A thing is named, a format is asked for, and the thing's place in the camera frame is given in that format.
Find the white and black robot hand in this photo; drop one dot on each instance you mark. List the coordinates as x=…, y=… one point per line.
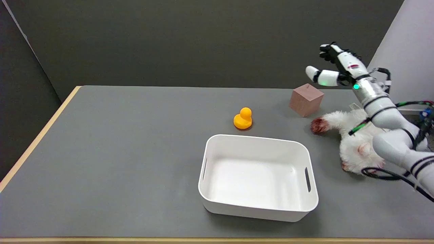
x=349, y=66

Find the brown wooden cube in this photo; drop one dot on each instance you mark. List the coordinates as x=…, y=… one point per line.
x=305, y=99

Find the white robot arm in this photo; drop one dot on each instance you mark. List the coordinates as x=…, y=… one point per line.
x=390, y=118

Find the white plush toy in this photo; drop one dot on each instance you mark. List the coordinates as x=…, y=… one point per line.
x=352, y=142

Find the yellow rubber duck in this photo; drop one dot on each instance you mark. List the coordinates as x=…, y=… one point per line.
x=243, y=118

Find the white plastic bin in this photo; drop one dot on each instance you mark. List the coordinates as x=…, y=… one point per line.
x=257, y=176

